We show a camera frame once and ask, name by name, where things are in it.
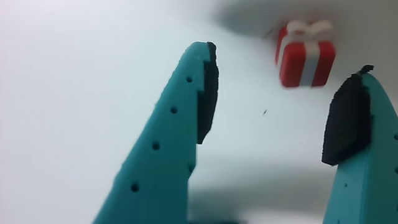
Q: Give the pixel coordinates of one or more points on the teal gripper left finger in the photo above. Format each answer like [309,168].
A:
[161,149]

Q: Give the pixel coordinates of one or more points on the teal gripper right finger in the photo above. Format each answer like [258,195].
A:
[367,174]

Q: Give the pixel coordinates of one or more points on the red white gift cube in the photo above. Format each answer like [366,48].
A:
[303,60]

